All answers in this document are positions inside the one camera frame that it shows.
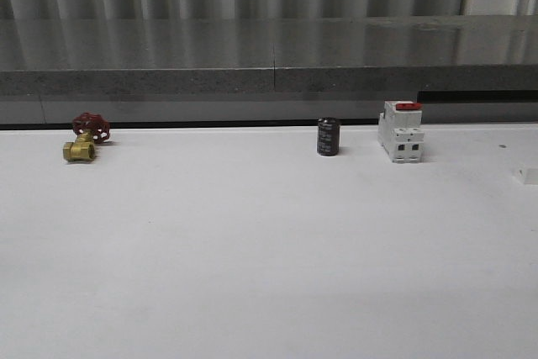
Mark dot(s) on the white half pipe clamp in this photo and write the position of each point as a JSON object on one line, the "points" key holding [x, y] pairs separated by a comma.
{"points": [[527, 175]]}

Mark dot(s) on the black cylindrical capacitor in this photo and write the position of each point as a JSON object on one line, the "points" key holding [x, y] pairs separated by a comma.
{"points": [[328, 137]]}

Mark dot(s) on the brass valve red handwheel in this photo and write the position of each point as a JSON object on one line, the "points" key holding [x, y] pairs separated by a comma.
{"points": [[90, 130]]}

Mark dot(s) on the grey stone ledge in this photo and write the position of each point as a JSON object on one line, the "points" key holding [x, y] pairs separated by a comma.
{"points": [[204, 71]]}

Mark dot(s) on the white circuit breaker red switch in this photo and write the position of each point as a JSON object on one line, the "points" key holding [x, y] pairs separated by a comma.
{"points": [[399, 131]]}

